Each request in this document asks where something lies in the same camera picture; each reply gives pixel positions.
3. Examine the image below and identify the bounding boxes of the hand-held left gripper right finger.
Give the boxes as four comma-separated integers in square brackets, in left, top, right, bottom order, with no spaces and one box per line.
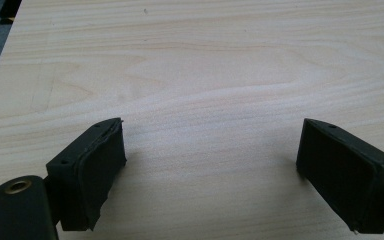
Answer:
[295,118,384,234]

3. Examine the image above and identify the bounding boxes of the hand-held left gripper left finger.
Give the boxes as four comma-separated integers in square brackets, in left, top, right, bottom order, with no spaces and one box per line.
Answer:
[45,117,127,232]

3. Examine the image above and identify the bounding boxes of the black stand base, yellow stripes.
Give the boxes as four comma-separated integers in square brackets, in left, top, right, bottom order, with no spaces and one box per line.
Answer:
[0,0,23,25]

